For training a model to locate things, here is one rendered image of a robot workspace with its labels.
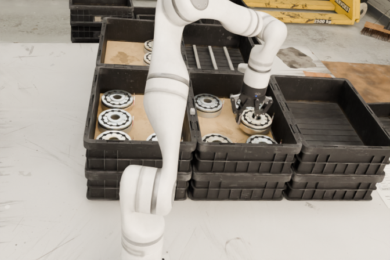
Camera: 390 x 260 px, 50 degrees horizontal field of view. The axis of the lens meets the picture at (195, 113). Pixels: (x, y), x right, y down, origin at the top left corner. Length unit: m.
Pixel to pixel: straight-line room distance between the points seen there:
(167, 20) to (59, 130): 0.71
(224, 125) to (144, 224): 0.58
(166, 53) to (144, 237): 0.38
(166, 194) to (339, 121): 0.89
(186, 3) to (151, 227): 0.47
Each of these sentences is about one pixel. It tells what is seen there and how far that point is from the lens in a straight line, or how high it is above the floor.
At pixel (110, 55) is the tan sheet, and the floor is 0.83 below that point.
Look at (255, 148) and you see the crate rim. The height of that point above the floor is 0.92.
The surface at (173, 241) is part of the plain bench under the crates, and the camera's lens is 1.20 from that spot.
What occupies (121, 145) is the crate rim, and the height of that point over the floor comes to 0.92.
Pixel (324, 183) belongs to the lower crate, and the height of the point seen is 0.78.
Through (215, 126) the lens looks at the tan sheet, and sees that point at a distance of 1.37.
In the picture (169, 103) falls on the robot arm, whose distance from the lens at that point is 0.85.
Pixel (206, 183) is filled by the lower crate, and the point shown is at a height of 0.78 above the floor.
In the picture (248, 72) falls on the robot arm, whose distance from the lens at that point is 1.24.
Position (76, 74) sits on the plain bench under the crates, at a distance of 1.84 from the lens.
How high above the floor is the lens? 1.65
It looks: 35 degrees down
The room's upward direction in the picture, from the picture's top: 8 degrees clockwise
